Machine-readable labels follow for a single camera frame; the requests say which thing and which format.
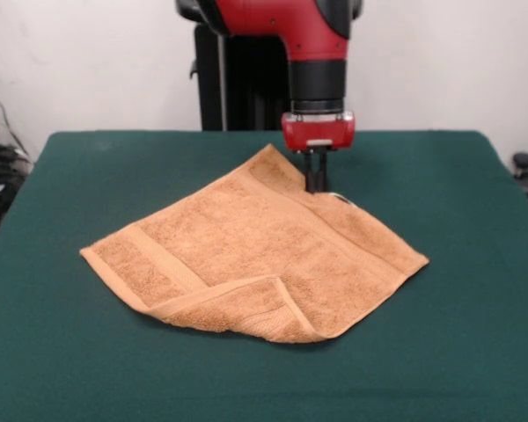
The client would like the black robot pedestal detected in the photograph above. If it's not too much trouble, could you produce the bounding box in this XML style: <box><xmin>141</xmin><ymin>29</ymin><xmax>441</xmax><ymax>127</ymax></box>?
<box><xmin>173</xmin><ymin>0</ymin><xmax>291</xmax><ymax>132</ymax></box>

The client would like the grey cable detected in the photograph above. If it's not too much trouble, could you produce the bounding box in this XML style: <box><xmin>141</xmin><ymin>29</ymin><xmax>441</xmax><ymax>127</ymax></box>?
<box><xmin>0</xmin><ymin>81</ymin><xmax>31</xmax><ymax>160</ymax></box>

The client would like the orange terry towel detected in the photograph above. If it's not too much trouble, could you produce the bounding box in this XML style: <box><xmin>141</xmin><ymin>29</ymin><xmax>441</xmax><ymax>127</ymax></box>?
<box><xmin>78</xmin><ymin>142</ymin><xmax>430</xmax><ymax>346</ymax></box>

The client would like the dark green table cloth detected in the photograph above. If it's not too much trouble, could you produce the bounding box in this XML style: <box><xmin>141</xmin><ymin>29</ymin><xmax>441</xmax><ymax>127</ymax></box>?
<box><xmin>0</xmin><ymin>129</ymin><xmax>528</xmax><ymax>422</ymax></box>

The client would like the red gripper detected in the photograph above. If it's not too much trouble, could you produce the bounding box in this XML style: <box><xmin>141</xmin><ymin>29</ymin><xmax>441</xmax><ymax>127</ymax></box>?
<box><xmin>281</xmin><ymin>110</ymin><xmax>357</xmax><ymax>194</ymax></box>

